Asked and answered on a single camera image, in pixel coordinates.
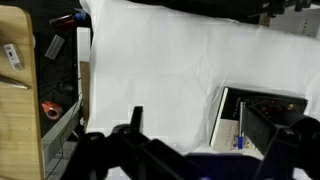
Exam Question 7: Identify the small white device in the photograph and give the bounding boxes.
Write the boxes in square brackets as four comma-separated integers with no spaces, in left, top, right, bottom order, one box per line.
[3,43,25,71]

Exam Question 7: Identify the small orange tape roll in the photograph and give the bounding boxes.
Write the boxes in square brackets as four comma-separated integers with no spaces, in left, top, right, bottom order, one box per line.
[41,101,65,121]

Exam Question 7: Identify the white square post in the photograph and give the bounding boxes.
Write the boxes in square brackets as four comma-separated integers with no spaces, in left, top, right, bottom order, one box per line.
[76,26,92,63]

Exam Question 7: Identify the light wooden rounded table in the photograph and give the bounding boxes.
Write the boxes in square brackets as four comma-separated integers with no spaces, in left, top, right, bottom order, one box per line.
[0,4,45,180]

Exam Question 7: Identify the silver marker with blue cap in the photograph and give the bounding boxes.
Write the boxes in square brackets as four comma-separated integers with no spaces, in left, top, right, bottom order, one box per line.
[236,101,246,150]

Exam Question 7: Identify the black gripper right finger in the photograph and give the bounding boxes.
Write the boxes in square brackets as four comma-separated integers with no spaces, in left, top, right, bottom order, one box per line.
[239,101,278,157]

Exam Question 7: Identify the thin metal tool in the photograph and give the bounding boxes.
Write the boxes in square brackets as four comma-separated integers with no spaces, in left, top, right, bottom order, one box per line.
[0,74,32,91]

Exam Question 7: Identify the grey power strip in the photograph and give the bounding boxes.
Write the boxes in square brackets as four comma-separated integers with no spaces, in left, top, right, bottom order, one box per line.
[44,34,66,61]

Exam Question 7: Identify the grey aluminium rail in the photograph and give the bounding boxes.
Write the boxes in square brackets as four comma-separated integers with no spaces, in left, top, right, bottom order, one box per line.
[41,99,84,166]

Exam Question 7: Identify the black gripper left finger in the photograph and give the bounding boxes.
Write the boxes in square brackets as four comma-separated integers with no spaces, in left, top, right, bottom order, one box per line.
[129,105,145,131]

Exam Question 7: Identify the white tablecloth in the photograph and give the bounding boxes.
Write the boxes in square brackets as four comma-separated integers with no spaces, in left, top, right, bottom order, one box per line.
[79,0,320,180]

